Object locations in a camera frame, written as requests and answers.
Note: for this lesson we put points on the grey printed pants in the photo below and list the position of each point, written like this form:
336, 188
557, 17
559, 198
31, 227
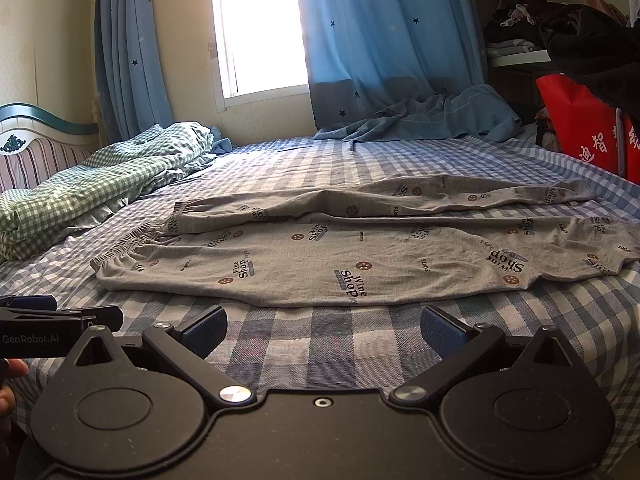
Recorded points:
395, 241

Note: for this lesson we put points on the person's left hand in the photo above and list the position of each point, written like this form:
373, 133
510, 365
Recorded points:
10, 369

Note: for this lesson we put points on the bright window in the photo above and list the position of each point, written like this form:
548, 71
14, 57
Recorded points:
260, 50

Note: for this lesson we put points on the blue star curtain right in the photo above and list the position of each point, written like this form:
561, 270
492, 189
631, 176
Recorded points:
381, 70

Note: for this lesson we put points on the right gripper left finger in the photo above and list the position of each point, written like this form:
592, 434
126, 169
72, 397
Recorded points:
182, 350

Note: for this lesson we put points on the blue checked bed sheet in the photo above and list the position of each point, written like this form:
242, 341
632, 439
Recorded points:
369, 347

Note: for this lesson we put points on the blue star curtain left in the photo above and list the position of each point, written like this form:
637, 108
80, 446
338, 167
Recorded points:
131, 90

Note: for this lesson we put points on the red bag with characters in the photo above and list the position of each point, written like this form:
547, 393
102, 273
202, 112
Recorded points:
588, 129

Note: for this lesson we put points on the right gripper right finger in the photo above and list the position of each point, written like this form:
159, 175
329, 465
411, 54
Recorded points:
464, 351

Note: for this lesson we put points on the white teal headboard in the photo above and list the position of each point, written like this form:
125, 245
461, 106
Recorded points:
35, 145

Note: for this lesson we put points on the green checked quilt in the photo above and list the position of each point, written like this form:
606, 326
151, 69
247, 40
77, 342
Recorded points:
80, 198

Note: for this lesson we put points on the blue star curtain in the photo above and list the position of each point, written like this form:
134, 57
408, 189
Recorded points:
381, 70
131, 90

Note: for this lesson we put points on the dark clothes pile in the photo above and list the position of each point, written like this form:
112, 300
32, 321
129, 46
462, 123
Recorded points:
584, 43

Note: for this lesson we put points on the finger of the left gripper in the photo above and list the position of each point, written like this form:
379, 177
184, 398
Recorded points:
109, 316
41, 303

